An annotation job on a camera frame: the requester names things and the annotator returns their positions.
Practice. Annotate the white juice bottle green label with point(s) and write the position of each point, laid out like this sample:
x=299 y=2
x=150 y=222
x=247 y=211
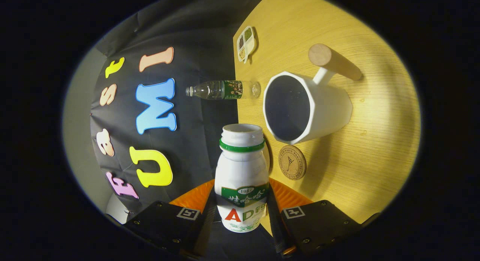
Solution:
x=242 y=171

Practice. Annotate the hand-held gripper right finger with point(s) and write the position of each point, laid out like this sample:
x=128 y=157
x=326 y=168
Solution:
x=275 y=231

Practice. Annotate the white round plate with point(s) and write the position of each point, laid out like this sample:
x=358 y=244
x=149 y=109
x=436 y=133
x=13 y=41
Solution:
x=267 y=158

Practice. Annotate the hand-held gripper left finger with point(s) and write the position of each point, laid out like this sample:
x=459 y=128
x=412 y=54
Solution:
x=204 y=231

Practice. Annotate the clear plastic water bottle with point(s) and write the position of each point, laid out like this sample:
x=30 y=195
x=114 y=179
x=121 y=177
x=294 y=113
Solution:
x=225 y=90

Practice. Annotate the wooden table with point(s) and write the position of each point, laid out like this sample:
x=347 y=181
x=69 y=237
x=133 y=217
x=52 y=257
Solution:
x=375 y=141

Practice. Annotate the round cork coaster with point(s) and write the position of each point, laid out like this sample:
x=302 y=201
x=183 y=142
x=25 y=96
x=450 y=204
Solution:
x=292 y=162

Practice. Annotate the white divided condiment dish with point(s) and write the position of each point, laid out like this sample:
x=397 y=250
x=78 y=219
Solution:
x=250 y=47

